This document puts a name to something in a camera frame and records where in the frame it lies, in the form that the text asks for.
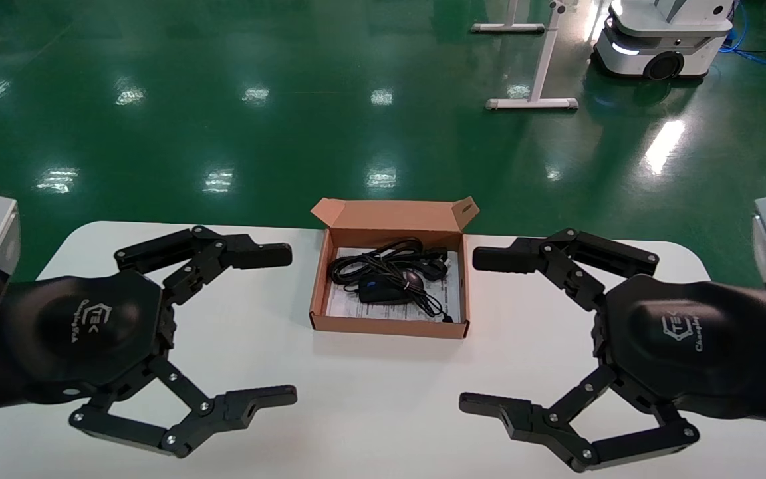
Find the open brown cardboard box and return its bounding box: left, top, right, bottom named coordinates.
left=310, top=196, right=481, bottom=340

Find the printed white paper sheet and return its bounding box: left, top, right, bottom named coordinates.
left=326, top=246, right=462, bottom=323

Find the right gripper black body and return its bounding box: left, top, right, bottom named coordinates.
left=594, top=273, right=766, bottom=420

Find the black power cable with plug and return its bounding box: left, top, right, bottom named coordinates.
left=327, top=238, right=451, bottom=294

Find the blue cable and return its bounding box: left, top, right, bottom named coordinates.
left=720, top=0, right=766, bottom=67

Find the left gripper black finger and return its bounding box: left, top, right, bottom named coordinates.
left=68, top=358, right=299, bottom=460
left=114, top=225, right=294, bottom=308

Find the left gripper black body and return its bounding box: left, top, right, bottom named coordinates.
left=3, top=269, right=178, bottom=404

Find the black wired computer mouse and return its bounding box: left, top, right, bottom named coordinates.
left=356, top=269, right=455, bottom=325

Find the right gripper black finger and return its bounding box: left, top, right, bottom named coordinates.
left=471, top=227, right=661, bottom=311
left=459, top=363, right=701, bottom=474

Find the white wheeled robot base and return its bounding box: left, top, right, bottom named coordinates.
left=592, top=0, right=735, bottom=82

